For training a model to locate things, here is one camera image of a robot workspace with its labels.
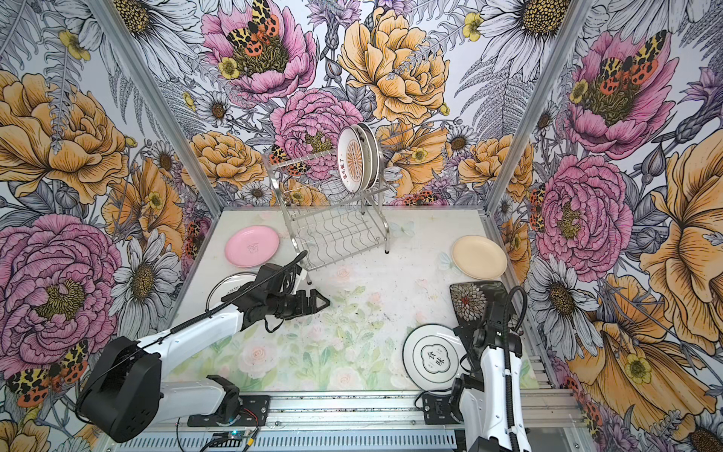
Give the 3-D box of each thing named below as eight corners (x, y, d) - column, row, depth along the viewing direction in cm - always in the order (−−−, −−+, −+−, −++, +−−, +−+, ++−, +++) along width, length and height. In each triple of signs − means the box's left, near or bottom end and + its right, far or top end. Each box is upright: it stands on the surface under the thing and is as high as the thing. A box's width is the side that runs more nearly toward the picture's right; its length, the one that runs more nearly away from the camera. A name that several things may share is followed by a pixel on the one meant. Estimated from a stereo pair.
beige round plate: (456, 280, 103) (458, 276, 101) (447, 238, 115) (448, 234, 113) (512, 280, 103) (515, 276, 101) (497, 238, 115) (499, 234, 113)
